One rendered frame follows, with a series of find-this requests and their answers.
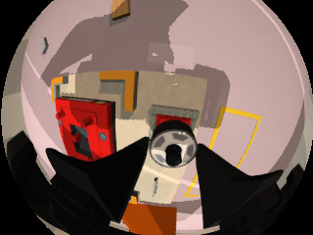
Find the yellow rectangular outline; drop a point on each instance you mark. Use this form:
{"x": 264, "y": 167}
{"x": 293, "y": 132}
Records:
{"x": 221, "y": 113}

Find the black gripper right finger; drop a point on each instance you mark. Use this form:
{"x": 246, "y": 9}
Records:
{"x": 224, "y": 188}

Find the grey rectangular block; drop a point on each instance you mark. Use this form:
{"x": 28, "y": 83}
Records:
{"x": 44, "y": 46}

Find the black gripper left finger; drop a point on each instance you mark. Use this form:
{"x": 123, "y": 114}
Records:
{"x": 110, "y": 180}

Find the black and grey wheel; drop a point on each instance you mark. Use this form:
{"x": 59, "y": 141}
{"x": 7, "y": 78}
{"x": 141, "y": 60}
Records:
{"x": 173, "y": 132}

